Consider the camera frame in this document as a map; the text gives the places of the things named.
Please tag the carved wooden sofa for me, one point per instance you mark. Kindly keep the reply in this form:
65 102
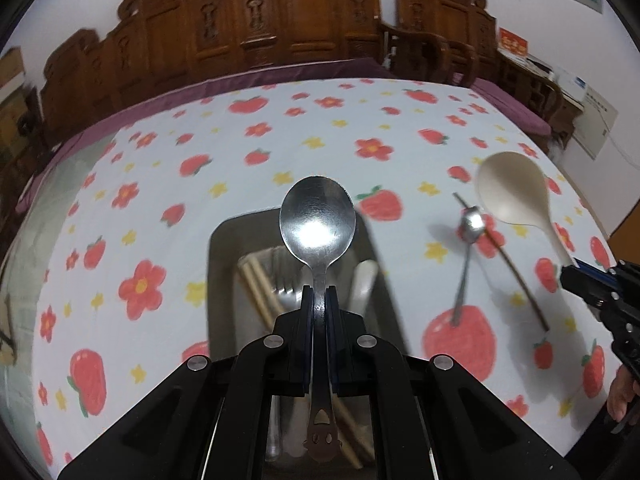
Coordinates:
210 25

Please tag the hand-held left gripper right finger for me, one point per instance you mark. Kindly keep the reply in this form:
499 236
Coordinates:
334 350

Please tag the small cardboard box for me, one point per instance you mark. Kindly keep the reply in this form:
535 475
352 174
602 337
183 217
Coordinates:
11 65

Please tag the small metal spoon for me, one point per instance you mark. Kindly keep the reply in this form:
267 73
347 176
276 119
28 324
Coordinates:
471 225

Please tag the dark brown chopstick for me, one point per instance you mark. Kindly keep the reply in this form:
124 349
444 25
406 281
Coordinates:
515 275

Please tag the white desk device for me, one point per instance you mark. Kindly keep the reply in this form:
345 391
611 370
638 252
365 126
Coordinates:
571 85

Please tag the stainless steel tray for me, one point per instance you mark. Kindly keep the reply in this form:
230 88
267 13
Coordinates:
230 280

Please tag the purple armchair cushion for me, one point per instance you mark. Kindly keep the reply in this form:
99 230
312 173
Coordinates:
515 105

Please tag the large metal spoon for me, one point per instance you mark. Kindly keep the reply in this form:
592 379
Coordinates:
317 215

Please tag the white wall box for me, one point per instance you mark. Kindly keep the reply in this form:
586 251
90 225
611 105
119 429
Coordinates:
595 125

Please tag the carved wooden armchair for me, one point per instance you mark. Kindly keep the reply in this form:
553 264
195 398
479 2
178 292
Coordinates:
450 20

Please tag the cream plastic spoon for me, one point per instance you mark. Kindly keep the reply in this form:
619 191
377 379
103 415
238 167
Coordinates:
515 185

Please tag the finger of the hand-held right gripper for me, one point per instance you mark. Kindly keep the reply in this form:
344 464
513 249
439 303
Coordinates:
597 269
585 285

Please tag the red card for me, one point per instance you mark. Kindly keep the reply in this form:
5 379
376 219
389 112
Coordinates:
512 41

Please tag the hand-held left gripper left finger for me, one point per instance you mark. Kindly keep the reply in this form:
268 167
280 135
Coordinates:
306 350

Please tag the strawberry flower printed tablecloth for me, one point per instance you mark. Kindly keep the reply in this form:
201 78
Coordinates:
165 210

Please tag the small metal fork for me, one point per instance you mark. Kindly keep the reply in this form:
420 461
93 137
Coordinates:
286 292

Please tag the person's right hand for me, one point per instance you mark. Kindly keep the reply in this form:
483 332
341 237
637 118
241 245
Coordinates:
624 397

